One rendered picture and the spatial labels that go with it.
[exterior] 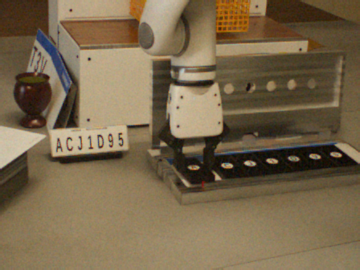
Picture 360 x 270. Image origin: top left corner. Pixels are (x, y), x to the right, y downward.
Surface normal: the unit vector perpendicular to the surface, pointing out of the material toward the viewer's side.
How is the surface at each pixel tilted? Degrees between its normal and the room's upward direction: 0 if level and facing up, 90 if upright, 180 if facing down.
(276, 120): 83
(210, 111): 78
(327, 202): 0
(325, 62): 83
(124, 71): 90
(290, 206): 0
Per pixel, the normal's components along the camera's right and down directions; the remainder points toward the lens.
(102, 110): 0.35, 0.38
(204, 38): 0.52, 0.17
